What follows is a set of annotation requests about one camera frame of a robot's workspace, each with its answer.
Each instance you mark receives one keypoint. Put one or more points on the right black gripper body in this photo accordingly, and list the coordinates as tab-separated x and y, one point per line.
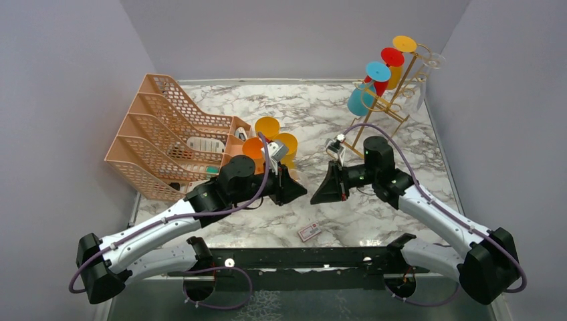
354	176

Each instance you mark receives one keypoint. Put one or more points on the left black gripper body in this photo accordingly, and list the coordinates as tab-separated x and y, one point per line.
273	188

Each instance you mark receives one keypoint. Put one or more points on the red white staples box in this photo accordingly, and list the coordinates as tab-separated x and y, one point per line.
309	232

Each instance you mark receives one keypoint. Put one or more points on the orange plastic wine glass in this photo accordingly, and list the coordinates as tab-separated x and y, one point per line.
252	148

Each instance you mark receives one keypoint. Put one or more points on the yellow plastic wine glass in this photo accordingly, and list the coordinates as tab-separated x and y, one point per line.
268	126

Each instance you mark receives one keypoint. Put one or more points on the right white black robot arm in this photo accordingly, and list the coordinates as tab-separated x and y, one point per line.
483	261

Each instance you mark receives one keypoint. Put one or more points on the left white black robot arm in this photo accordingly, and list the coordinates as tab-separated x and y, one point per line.
106	265

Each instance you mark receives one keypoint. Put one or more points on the blue plastic wine glass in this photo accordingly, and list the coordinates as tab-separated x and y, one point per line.
361	100

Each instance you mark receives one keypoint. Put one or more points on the red plastic wine glass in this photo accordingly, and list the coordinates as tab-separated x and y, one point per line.
380	75

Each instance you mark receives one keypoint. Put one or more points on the yellow wine glass top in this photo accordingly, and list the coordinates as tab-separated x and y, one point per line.
395	58

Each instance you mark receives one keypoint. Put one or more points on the white blue stapler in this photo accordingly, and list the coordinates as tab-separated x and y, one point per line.
241	134

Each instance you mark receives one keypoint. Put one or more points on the peach plastic file organizer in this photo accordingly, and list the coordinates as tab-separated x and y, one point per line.
166	144

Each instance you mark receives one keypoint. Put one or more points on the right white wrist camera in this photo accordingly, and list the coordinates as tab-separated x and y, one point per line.
336	149

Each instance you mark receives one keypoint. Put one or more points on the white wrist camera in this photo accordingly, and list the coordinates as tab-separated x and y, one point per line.
336	149
273	154

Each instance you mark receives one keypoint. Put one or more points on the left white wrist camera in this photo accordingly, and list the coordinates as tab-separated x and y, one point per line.
273	154

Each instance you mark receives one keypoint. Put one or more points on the gold wire wine glass rack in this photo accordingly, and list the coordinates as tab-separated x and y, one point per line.
395	111

